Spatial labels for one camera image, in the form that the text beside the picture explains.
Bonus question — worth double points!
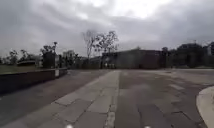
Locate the sparse leafy tree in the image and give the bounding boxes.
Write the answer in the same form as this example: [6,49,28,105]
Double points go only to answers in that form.
[94,30,120,70]

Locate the bare tree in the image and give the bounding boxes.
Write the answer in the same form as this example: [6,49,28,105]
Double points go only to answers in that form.
[81,30,98,62]

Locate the low dark building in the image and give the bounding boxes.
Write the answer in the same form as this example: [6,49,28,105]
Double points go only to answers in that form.
[101,48,165,70]

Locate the grey stone slab plaza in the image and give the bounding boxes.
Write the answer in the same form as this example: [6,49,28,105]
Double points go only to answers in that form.
[0,68,214,128]

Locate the dark tree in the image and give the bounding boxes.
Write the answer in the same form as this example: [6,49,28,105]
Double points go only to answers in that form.
[40,41,60,70]

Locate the grass lawn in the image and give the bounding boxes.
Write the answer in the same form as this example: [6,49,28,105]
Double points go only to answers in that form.
[0,64,41,75]

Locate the pale curved kerb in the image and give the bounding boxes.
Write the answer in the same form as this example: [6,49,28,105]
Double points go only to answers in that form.
[195,85,214,128]

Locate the low dark wall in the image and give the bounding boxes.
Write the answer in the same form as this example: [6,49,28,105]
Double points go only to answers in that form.
[0,67,69,95]

